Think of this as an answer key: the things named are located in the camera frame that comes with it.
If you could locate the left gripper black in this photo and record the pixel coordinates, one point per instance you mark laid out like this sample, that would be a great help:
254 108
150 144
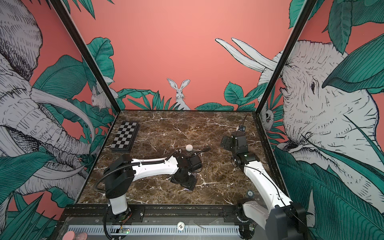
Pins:
191 185

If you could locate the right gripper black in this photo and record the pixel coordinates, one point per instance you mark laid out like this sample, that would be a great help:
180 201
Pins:
231 141

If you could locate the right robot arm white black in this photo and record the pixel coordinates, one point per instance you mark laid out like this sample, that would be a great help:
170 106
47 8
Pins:
282 219

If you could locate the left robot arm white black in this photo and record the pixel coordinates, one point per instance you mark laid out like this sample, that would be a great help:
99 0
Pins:
118 177

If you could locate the poker chip near right base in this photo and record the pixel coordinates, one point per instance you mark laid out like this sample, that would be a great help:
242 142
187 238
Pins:
250 194

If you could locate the black white checkerboard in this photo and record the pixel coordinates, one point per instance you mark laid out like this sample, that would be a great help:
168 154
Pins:
125 137

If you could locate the pink round object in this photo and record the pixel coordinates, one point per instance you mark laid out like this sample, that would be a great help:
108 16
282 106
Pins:
71 235

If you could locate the black mounting rail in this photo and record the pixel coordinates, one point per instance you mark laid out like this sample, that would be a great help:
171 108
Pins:
136 213

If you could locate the poker chip on duct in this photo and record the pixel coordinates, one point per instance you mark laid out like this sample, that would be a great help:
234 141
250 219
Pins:
181 226

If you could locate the white slotted cable duct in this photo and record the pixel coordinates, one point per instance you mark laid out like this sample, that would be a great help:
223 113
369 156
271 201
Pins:
141 230

